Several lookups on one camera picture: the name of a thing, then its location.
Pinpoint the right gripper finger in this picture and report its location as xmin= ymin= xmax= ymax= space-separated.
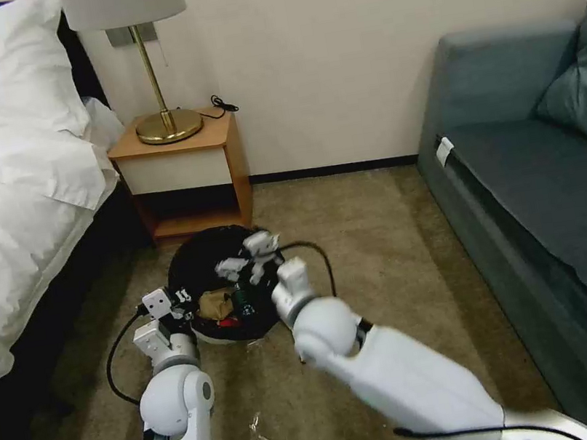
xmin=245 ymin=252 xmax=285 ymax=286
xmin=213 ymin=255 xmax=252 ymax=284

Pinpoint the teal sofa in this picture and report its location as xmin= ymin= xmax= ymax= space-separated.
xmin=398 ymin=12 xmax=587 ymax=440

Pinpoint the wooden nightstand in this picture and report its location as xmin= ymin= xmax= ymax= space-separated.
xmin=102 ymin=98 xmax=259 ymax=252

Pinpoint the black round trash bin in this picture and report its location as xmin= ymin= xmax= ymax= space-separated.
xmin=159 ymin=217 xmax=292 ymax=354

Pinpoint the black bed base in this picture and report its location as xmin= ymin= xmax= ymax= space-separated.
xmin=0 ymin=195 xmax=186 ymax=440

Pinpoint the white sofa tag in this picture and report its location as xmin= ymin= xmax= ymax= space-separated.
xmin=434 ymin=136 xmax=456 ymax=167

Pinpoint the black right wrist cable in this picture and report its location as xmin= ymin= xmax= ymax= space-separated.
xmin=276 ymin=236 xmax=339 ymax=305

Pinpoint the grey wall plate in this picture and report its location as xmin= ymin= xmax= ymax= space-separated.
xmin=105 ymin=22 xmax=158 ymax=50

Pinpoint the crumpled brown paper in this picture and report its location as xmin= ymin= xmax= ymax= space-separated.
xmin=195 ymin=287 xmax=236 ymax=322

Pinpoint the white duvet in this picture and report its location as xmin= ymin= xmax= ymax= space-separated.
xmin=0 ymin=109 xmax=153 ymax=420

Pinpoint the black right forearm cable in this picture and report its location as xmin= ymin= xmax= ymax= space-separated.
xmin=392 ymin=396 xmax=587 ymax=440

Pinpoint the green plastic bottle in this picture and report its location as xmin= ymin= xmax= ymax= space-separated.
xmin=232 ymin=285 xmax=257 ymax=318

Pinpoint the brass lamp with beige shade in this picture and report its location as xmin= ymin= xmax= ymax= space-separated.
xmin=60 ymin=0 xmax=207 ymax=157

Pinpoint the black headboard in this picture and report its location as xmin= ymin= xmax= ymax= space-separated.
xmin=55 ymin=9 xmax=110 ymax=117

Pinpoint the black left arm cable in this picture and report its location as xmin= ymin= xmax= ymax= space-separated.
xmin=97 ymin=303 xmax=162 ymax=409

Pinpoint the thin black lamp cord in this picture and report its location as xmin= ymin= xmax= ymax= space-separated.
xmin=195 ymin=91 xmax=242 ymax=122

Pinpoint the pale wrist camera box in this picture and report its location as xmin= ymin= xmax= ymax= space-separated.
xmin=242 ymin=228 xmax=284 ymax=260
xmin=140 ymin=287 xmax=175 ymax=324

